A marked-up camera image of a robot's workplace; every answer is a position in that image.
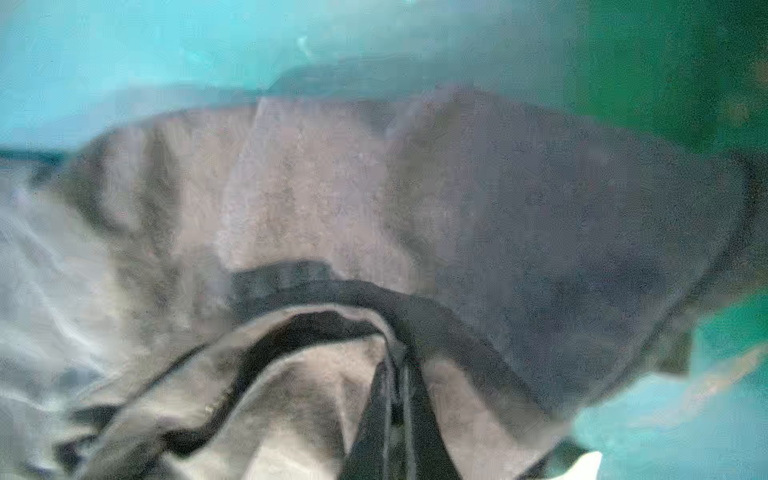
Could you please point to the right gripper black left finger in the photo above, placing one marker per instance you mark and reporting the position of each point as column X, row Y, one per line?
column 370, row 454

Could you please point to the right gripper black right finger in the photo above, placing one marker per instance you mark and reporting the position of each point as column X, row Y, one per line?
column 425, row 454

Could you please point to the black t shirt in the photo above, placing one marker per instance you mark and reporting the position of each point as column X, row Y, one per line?
column 206, row 293

